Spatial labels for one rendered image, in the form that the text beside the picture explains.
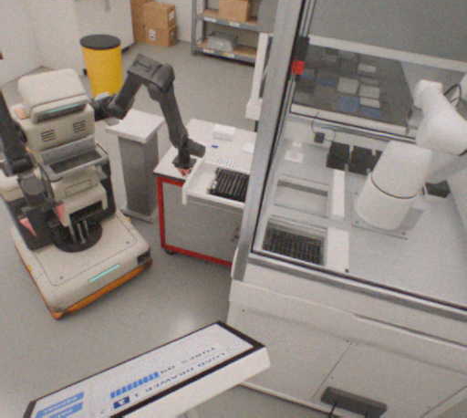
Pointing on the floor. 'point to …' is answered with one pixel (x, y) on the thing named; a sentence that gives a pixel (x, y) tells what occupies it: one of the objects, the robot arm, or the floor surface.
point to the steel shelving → (218, 9)
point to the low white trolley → (212, 239)
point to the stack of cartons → (150, 15)
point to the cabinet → (346, 370)
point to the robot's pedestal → (139, 162)
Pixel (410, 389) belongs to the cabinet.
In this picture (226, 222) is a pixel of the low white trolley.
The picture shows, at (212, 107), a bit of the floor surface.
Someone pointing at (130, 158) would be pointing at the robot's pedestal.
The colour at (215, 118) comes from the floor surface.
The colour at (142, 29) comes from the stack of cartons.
